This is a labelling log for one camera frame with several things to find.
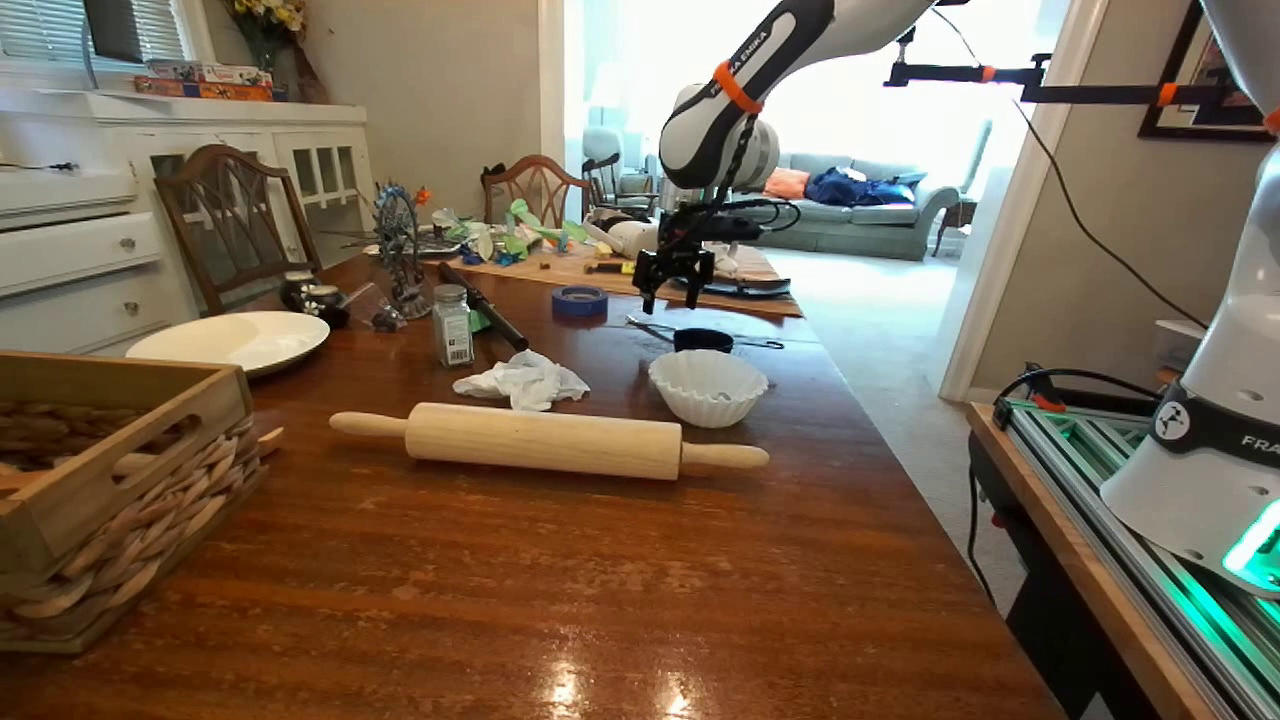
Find small black metal ornament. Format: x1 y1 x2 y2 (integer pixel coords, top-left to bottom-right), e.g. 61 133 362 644
278 272 355 330

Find dark carved wooden chair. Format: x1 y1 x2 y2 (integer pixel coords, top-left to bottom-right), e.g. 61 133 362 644
154 141 323 315

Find grey sofa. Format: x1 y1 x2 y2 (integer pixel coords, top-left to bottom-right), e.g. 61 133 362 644
766 148 963 264

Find glass shaker jar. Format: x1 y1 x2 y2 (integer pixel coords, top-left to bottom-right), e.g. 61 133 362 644
431 279 482 370

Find white ceramic plate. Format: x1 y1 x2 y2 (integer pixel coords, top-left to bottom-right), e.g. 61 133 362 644
123 309 336 376

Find black picture frame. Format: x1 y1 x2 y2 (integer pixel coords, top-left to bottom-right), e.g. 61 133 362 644
1136 0 1280 145

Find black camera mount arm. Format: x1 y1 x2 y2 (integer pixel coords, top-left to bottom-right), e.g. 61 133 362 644
886 22 1280 111

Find white glass-door cabinet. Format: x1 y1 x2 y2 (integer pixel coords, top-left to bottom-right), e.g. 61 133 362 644
80 87 380 277

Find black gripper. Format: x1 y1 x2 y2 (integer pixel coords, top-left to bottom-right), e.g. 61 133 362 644
627 197 733 320

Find white drawer dresser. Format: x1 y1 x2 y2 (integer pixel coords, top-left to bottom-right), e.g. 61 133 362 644
0 163 177 356

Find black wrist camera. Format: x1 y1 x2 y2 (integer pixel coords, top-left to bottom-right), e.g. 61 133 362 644
713 197 774 249

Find black platform cable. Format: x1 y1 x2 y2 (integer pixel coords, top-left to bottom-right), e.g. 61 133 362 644
994 362 1166 430

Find flower vase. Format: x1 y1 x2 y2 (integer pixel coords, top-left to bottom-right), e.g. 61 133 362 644
230 0 330 103

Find small black measuring cup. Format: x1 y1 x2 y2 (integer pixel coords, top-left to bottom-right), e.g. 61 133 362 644
672 322 794 356

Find crumpled white tissue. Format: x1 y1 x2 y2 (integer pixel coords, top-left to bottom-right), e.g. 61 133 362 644
450 349 597 417

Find thin black hanging cable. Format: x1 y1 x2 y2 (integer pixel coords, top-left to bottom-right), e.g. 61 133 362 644
931 5 1213 330

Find brown wooden chair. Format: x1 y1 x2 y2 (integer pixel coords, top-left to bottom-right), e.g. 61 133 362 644
482 152 593 232

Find black coiled cable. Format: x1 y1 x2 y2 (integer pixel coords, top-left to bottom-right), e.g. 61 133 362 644
695 111 809 249

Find white paper cupcake holder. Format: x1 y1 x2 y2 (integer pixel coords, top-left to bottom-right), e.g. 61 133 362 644
647 349 774 430

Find blue tape roll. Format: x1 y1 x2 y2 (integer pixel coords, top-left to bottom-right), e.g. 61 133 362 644
548 283 613 328

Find wooden rolling pin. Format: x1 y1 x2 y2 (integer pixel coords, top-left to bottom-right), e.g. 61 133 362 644
330 398 774 483

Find woven wooden basket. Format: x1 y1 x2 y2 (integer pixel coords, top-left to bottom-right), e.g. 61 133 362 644
0 349 287 657

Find grey padded seat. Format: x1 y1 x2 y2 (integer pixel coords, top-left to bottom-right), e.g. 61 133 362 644
579 123 670 225

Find white window blinds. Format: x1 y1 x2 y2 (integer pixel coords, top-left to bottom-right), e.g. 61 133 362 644
0 0 204 73

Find colourful boxes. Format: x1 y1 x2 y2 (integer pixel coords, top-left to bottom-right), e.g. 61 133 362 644
131 60 280 103

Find blue blanket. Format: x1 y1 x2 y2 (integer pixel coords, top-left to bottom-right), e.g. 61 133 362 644
805 163 922 213

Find aluminium robot base platform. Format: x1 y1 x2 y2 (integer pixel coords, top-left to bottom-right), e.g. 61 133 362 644
968 390 1280 720

